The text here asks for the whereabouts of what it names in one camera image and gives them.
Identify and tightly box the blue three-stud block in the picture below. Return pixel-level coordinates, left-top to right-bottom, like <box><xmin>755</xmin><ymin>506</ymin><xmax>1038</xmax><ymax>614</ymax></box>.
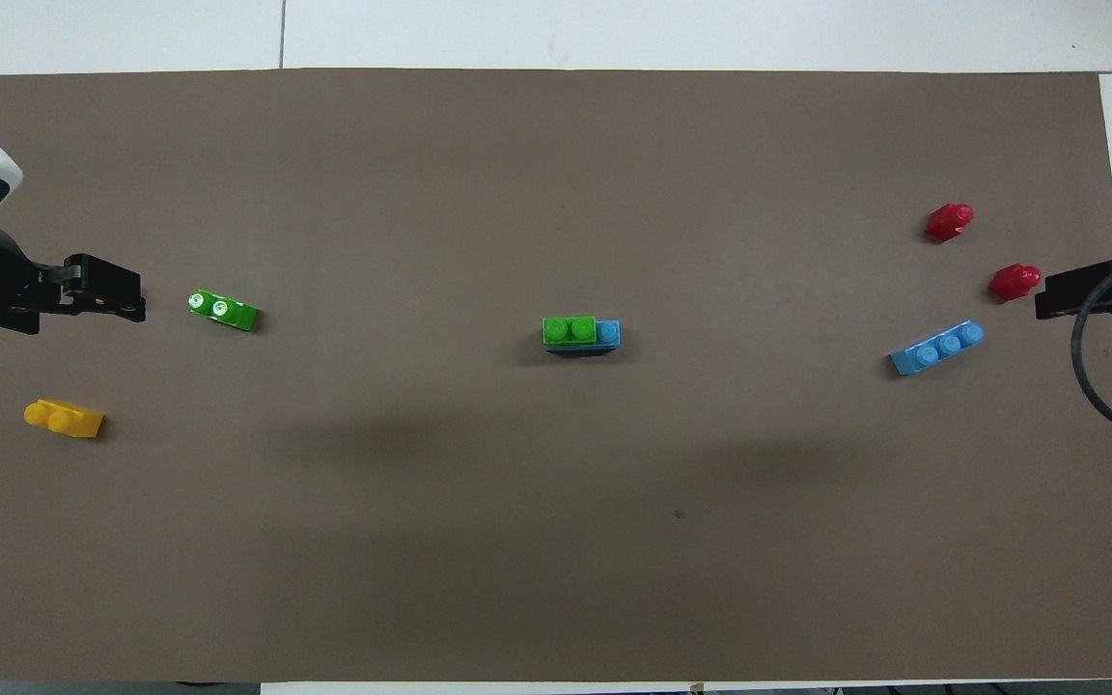
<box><xmin>544</xmin><ymin>320</ymin><xmax>622</xmax><ymax>358</ymax></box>
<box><xmin>889</xmin><ymin>320</ymin><xmax>985</xmax><ymax>377</ymax></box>

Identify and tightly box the yellow two-stud block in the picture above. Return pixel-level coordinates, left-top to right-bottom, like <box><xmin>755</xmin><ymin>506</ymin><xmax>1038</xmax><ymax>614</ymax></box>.
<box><xmin>23</xmin><ymin>399</ymin><xmax>105</xmax><ymax>439</ymax></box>

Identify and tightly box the red one-stud block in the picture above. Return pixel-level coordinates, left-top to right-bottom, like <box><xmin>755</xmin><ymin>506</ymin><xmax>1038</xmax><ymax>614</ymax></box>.
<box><xmin>987</xmin><ymin>264</ymin><xmax>1042</xmax><ymax>303</ymax></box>
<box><xmin>924</xmin><ymin>203</ymin><xmax>975</xmax><ymax>243</ymax></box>

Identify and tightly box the green two-stud block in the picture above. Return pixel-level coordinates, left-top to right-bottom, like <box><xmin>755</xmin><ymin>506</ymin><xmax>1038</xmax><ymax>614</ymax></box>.
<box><xmin>542</xmin><ymin>317</ymin><xmax>598</xmax><ymax>347</ymax></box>
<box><xmin>187</xmin><ymin>290</ymin><xmax>261</xmax><ymax>332</ymax></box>

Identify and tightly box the brown table mat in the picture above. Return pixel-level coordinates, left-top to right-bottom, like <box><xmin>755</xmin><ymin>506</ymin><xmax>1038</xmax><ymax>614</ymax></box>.
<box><xmin>0</xmin><ymin>68</ymin><xmax>1112</xmax><ymax>684</ymax></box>

